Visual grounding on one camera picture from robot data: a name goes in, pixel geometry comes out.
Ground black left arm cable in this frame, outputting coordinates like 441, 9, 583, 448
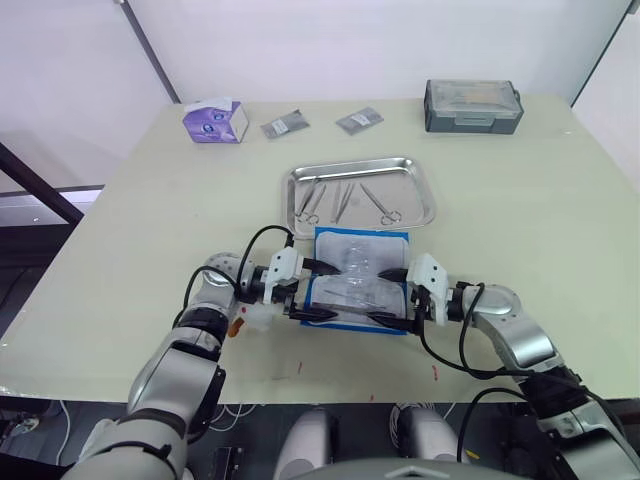
172, 225, 297, 332

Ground silver right robot leg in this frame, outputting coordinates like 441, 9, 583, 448
388, 403, 470, 467

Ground silver left robot leg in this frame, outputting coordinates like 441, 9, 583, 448
272, 406, 342, 474

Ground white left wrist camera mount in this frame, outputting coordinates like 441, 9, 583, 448
262, 246, 305, 305

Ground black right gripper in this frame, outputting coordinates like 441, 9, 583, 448
366, 268, 431, 335

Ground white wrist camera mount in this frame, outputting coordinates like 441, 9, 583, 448
406, 252, 452, 326
262, 246, 305, 305

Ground metal tray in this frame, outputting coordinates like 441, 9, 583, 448
285, 156, 438, 239

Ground grey robot torso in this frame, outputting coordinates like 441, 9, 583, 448
298, 456, 507, 480

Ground grey clear-lid tool case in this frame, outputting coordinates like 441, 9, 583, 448
423, 78, 525, 135

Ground translucent white plastic piece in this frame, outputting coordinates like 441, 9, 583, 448
245, 302, 278, 334

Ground steel tweezers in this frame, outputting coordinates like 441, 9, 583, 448
337, 182, 356, 223
329, 181, 345, 223

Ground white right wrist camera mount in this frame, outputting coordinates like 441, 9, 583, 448
406, 252, 452, 326

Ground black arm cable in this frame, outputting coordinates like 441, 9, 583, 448
418, 281, 609, 464
172, 225, 297, 332

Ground thin metal surgical instrument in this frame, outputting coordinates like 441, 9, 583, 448
319, 285, 389, 311

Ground dark metal frame post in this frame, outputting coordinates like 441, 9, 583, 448
130, 0, 180, 105

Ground blue surgical instrument pack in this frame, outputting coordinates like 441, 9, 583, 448
299, 226, 412, 336

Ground purple tissue box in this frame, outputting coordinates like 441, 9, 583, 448
181, 95, 250, 145

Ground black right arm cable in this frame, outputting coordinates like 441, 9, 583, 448
418, 281, 609, 464

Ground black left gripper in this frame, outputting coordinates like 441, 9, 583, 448
278, 257, 347, 324

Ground dark brown slanted beam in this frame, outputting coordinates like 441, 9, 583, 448
0, 141, 85, 227

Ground grey foil packet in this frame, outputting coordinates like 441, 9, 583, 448
259, 110, 310, 140
335, 106, 386, 136

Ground silver robot leg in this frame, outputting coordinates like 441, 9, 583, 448
272, 406, 342, 474
388, 403, 470, 467

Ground steel ring-handled forceps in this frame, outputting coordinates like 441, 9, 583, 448
306, 185, 327, 224
294, 178, 322, 222

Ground grey metal frame post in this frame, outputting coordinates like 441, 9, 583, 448
568, 0, 640, 107

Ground steel surgical scissors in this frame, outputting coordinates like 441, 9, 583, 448
359, 182, 403, 227

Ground white floor cable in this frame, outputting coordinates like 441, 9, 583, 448
213, 402, 257, 432
49, 399, 72, 464

